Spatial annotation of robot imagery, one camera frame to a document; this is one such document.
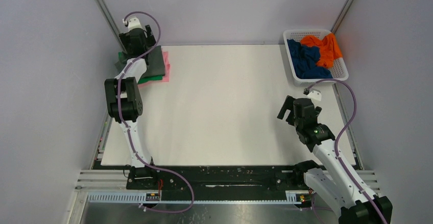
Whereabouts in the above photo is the grey t-shirt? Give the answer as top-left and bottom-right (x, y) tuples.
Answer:
(115, 45), (165, 78)

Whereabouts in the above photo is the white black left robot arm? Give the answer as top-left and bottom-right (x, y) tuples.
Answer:
(104, 23), (157, 183)

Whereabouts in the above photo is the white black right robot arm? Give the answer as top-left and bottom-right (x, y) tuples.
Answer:
(277, 96), (393, 223)

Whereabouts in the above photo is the folded green t-shirt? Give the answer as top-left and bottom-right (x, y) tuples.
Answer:
(115, 51), (170, 85)

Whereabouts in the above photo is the folded pink t-shirt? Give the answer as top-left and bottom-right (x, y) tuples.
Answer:
(138, 51), (171, 88)

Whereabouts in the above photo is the blue t-shirt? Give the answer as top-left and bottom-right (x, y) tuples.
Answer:
(287, 39), (332, 79)

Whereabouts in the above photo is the white plastic laundry basket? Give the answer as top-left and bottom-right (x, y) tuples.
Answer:
(283, 29), (349, 86)

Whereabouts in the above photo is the orange t-shirt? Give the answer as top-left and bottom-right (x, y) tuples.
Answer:
(300, 33), (343, 69)

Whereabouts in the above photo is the aluminium frame rail left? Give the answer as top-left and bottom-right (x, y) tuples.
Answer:
(94, 0), (126, 52)

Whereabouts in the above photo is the aluminium frame rail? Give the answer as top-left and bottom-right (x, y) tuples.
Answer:
(94, 0), (126, 52)
(330, 0), (355, 34)

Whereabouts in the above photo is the grey slotted cable duct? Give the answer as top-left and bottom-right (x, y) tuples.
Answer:
(88, 190), (315, 205)

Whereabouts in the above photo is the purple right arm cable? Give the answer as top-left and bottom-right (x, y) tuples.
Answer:
(303, 78), (390, 224)

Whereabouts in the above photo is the aluminium frame rail right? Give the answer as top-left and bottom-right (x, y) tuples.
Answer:
(330, 0), (355, 34)

